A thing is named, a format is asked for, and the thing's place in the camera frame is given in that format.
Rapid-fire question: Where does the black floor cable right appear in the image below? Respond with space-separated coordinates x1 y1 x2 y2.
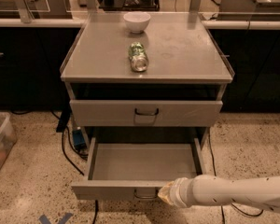
206 131 265 224

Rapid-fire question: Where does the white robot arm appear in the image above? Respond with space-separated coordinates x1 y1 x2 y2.
158 175 280 214

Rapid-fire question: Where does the blue power box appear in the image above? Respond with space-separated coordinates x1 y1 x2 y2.
72 129 86 150

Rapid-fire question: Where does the black floor cable left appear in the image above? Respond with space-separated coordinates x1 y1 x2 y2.
49 110 89 176

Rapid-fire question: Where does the white counter rail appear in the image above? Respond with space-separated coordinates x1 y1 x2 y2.
0 19 280 30

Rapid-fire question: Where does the grey drawer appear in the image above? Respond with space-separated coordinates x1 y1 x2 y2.
72 140 205 201
70 100 223 127

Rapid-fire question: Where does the white ceramic bowl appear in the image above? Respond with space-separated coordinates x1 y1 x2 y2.
123 11 151 34

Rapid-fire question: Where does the grey top drawer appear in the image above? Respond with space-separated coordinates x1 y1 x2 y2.
70 100 223 127

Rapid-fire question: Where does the green crushed soda can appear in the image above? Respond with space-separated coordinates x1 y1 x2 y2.
128 42 149 72

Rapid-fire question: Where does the black floor cable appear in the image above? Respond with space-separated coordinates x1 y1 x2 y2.
206 131 265 224
49 110 89 176

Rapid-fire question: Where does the grey metal drawer cabinet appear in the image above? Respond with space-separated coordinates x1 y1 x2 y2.
61 13 234 140

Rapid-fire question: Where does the clear plastic storage bin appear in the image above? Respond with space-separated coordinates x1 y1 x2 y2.
0 111 19 186

